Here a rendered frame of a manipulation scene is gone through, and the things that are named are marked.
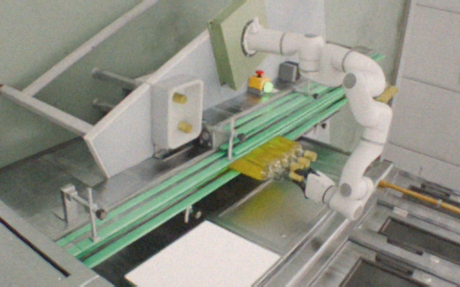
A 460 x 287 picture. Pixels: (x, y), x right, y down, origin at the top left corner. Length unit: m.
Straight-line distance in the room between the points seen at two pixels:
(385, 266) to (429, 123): 6.19
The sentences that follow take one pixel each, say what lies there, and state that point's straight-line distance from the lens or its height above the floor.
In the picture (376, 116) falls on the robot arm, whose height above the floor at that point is 1.45.
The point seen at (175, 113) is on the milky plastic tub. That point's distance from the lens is 1.68.
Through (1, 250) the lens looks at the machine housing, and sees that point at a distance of 1.05.
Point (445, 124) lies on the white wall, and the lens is 7.69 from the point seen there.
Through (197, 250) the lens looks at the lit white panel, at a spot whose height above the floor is 1.08.
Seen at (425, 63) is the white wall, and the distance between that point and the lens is 7.52.
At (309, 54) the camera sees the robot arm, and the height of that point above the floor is 1.10.
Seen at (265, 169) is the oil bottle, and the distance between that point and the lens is 1.70.
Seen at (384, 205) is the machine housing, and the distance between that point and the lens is 1.99.
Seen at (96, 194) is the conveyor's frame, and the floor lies 0.81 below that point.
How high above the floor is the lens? 1.80
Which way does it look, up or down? 30 degrees down
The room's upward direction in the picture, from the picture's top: 110 degrees clockwise
